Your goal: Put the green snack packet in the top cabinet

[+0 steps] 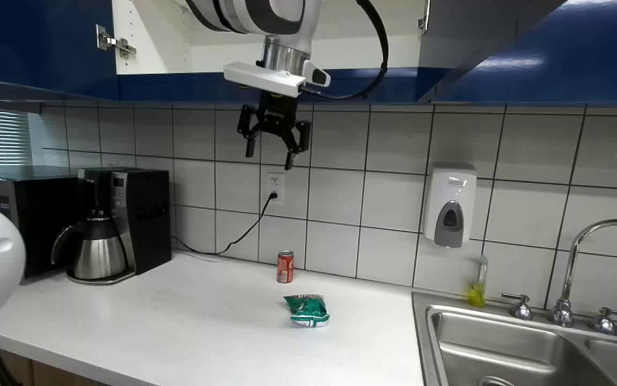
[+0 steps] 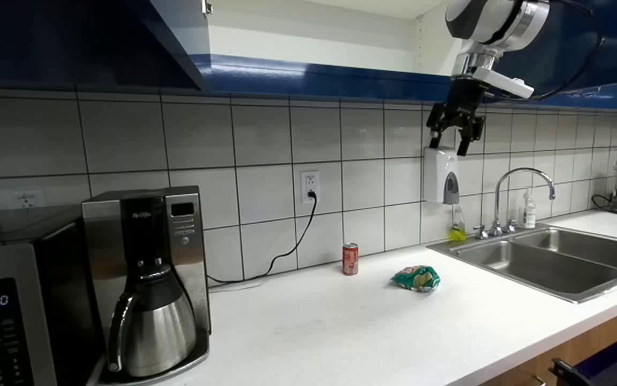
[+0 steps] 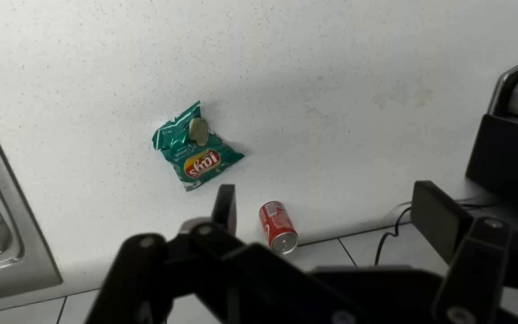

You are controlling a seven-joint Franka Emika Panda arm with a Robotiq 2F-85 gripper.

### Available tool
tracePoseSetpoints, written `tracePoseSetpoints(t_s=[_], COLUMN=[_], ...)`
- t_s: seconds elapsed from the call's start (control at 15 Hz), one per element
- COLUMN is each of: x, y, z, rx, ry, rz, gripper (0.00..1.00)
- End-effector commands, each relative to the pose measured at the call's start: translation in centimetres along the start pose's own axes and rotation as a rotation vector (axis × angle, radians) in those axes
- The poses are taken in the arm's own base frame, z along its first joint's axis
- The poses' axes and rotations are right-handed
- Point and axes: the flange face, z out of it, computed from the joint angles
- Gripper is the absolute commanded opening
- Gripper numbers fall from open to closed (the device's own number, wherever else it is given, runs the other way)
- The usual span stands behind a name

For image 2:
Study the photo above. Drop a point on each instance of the chrome faucet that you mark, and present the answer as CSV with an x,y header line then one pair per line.
x,y
507,215

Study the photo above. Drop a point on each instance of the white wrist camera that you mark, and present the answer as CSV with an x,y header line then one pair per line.
x,y
502,83

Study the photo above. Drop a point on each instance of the wooden lower cabinet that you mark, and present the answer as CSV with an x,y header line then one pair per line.
x,y
574,350

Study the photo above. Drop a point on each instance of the blue open cabinet door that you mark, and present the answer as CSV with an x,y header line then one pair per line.
x,y
101,43

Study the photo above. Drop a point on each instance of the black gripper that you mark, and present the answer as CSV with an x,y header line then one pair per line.
x,y
459,110

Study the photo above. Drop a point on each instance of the black microwave oven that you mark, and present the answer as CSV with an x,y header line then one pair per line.
x,y
48,317

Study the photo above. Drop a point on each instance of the black steel coffee maker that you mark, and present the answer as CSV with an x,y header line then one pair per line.
x,y
129,225

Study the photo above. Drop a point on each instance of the red soda can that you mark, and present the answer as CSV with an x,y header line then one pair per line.
x,y
350,258

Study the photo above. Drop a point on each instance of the small white bottle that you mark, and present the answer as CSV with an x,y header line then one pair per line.
x,y
530,211

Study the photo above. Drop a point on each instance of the blue upper cabinet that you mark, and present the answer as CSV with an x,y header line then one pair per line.
x,y
307,48

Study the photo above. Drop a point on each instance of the steel coffee carafe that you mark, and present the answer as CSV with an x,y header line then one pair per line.
x,y
152,324

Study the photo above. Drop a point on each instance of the dark blue bin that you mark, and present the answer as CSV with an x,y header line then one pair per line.
x,y
598,370

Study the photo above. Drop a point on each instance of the stainless steel sink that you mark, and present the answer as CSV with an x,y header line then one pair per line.
x,y
567,264

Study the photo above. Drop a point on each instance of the yellow dish soap bottle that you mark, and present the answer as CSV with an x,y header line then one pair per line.
x,y
457,230

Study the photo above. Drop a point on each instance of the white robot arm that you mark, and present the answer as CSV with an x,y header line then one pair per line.
x,y
487,29

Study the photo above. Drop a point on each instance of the white wall outlet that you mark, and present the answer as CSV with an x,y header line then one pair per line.
x,y
309,187

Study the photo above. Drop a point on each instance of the white wall soap dispenser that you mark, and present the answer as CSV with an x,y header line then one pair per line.
x,y
440,177

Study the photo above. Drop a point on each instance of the green snack packet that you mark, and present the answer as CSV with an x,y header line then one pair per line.
x,y
416,279

